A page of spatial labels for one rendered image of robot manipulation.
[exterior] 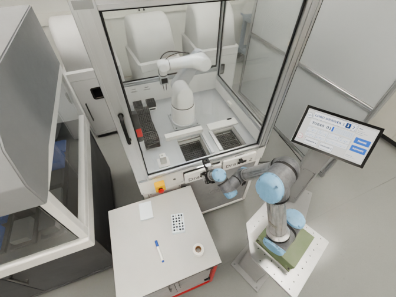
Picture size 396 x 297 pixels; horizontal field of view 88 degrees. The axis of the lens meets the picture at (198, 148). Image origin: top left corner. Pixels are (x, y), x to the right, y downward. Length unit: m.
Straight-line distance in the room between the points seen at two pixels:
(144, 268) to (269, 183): 0.93
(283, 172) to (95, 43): 0.85
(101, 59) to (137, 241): 1.09
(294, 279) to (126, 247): 1.03
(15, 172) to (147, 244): 0.86
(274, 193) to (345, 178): 2.37
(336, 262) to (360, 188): 1.03
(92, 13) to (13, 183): 0.64
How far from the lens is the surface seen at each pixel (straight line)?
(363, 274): 2.68
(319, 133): 1.84
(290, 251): 1.45
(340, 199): 2.96
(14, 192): 1.01
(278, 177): 0.88
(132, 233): 1.53
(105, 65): 0.92
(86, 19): 0.87
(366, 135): 1.90
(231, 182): 1.23
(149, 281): 1.44
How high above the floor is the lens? 2.16
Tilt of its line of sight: 48 degrees down
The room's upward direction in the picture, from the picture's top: 1 degrees clockwise
